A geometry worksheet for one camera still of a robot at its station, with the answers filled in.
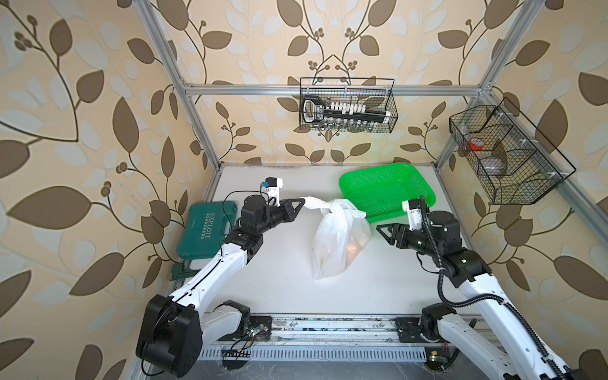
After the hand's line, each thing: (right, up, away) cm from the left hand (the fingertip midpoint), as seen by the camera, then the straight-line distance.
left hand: (301, 198), depth 75 cm
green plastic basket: (+36, +2, +35) cm, 50 cm away
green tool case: (-39, -12, +18) cm, 45 cm away
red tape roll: (+60, +19, +5) cm, 63 cm away
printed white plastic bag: (+13, -11, 0) cm, 17 cm away
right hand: (+26, -9, -1) cm, 28 cm away
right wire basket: (+68, +10, -2) cm, 68 cm away
